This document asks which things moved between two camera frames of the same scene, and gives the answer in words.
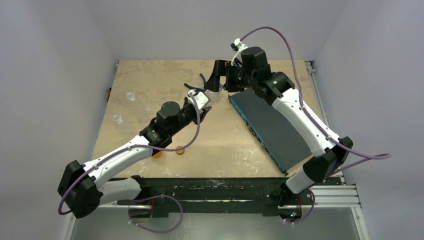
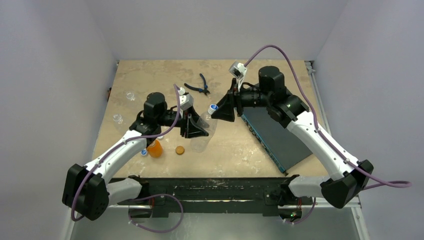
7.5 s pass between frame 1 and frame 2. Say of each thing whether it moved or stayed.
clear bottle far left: stayed
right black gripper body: moved
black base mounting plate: stayed
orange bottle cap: stayed
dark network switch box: stayed
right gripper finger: moved
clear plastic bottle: moved
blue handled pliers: stayed
